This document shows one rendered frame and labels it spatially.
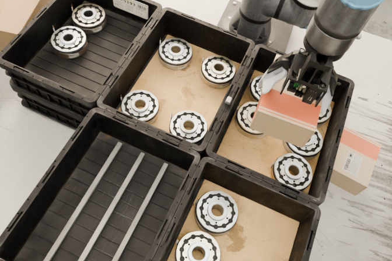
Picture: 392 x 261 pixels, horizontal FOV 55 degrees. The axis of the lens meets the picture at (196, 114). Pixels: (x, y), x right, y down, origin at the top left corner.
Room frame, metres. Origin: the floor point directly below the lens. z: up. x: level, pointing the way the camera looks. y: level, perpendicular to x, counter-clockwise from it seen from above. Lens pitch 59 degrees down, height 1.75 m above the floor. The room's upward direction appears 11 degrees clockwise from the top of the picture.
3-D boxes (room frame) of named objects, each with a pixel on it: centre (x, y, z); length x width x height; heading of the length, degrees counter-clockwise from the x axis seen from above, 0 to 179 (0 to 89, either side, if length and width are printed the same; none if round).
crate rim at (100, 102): (0.62, 0.06, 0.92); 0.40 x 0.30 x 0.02; 166
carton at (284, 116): (0.48, -0.19, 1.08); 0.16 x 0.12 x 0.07; 169
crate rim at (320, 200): (0.54, -0.23, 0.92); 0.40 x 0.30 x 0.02; 166
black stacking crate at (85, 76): (0.69, 0.35, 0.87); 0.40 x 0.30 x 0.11; 166
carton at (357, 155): (0.55, -0.49, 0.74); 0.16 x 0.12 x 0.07; 160
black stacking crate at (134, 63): (0.62, 0.06, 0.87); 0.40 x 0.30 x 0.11; 166
